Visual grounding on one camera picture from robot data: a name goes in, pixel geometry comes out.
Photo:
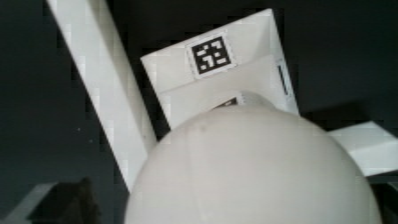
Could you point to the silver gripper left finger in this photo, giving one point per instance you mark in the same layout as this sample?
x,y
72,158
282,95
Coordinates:
x,y
19,214

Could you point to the white lamp bulb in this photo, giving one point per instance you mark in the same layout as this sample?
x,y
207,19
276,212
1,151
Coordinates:
x,y
248,168

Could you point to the white fence frame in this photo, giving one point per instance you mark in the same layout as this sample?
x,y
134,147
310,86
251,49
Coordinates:
x,y
91,36

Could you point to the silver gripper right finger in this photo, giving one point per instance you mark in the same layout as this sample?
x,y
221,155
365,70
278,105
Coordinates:
x,y
392,189

